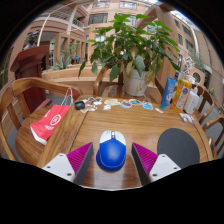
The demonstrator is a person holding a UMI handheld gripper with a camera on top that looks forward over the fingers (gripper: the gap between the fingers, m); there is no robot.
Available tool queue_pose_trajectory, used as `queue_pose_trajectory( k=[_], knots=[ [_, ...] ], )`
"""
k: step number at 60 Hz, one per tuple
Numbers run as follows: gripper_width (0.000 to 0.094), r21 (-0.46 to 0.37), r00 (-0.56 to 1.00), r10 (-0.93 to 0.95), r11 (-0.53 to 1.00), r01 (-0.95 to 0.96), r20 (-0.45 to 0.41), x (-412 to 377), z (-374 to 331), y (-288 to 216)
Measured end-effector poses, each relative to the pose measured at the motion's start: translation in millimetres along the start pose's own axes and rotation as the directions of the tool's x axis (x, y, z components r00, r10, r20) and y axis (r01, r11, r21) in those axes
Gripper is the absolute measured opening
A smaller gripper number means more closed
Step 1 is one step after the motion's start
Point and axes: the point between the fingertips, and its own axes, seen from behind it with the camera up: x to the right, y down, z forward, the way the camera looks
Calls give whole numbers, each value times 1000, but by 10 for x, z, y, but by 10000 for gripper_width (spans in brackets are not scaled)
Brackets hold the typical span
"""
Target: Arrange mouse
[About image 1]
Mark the clear plastic bag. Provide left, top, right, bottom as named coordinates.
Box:
left=179, top=112, right=194, bottom=124

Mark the blue squeeze tube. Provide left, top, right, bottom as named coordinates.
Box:
left=160, top=76, right=177, bottom=111

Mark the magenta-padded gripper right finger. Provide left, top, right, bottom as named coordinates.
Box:
left=130, top=142, right=182, bottom=187

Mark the small black object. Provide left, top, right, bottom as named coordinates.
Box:
left=74, top=100, right=86, bottom=111

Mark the dark picture sticker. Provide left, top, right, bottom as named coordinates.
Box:
left=85, top=96, right=103, bottom=105

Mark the dark red wooden lectern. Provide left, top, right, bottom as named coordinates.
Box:
left=9, top=45, right=51, bottom=114

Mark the blue and white computer mouse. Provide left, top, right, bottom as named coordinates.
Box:
left=95, top=129, right=128, bottom=173

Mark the white pump bottle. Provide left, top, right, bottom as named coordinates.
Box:
left=183, top=83, right=201, bottom=115

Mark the green plant in white pot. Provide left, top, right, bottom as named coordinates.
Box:
left=78, top=13, right=182, bottom=98

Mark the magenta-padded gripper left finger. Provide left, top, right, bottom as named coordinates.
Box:
left=42, top=142, right=94, bottom=186

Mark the red paper shopping bag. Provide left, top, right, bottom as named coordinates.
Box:
left=29, top=87, right=75, bottom=146

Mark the orange dish soap bottle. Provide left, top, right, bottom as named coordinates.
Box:
left=170, top=71, right=193, bottom=114

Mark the blue picture sticker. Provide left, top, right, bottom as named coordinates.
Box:
left=129, top=98, right=143, bottom=107
left=142, top=101, right=154, bottom=111
left=120, top=99, right=133, bottom=109

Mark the wooden armchair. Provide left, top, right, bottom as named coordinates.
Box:
left=202, top=114, right=224, bottom=158
left=191, top=84, right=214, bottom=126
left=92, top=64, right=125, bottom=98
left=0, top=77, right=83, bottom=161

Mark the beige flat sticker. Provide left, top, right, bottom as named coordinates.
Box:
left=103, top=98, right=121, bottom=107

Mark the pale picture sticker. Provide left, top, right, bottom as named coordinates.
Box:
left=82, top=103, right=98, bottom=113

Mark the dark grey round mouse pad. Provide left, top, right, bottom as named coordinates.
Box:
left=156, top=127, right=201, bottom=169

